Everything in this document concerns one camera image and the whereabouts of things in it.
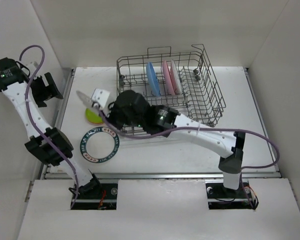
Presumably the lime green plate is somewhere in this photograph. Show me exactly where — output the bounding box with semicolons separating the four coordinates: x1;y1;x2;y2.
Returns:
85;108;103;123

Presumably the white plate orange sunburst pattern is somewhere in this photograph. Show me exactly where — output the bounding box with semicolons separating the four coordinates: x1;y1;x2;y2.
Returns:
76;90;95;109

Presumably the white plate teal rim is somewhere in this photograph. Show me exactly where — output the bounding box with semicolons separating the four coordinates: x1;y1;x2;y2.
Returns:
79;126;120;164

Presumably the blue plate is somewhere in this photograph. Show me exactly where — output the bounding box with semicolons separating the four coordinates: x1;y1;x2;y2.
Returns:
146;62;161;97

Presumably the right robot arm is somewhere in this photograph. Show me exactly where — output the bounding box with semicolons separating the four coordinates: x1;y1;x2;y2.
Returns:
98;90;246;197

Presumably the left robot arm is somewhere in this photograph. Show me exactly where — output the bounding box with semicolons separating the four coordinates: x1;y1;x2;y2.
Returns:
0;57;103;199

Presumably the pink plate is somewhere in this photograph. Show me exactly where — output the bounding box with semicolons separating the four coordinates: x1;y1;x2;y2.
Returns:
162;60;176;96

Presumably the plain white plate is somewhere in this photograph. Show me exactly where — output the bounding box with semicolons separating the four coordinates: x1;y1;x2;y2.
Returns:
170;60;182;94

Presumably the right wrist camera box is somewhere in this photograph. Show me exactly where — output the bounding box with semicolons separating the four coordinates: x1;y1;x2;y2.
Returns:
91;88;113;110

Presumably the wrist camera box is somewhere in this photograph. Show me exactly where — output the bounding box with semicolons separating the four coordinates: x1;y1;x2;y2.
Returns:
91;88;113;110
25;61;39;75

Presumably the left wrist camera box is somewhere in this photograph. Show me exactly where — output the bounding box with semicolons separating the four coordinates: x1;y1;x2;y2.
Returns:
25;61;39;75

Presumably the grey wire dish rack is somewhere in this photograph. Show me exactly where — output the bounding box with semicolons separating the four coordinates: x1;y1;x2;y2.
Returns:
116;44;226;127

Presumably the left aluminium rail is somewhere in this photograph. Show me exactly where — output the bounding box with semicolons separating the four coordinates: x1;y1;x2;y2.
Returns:
39;67;74;179

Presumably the front aluminium rail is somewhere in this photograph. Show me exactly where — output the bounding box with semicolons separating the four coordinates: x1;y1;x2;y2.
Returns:
44;171;282;180

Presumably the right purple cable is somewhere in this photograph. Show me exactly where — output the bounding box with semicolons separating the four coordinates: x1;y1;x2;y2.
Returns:
94;102;281;210

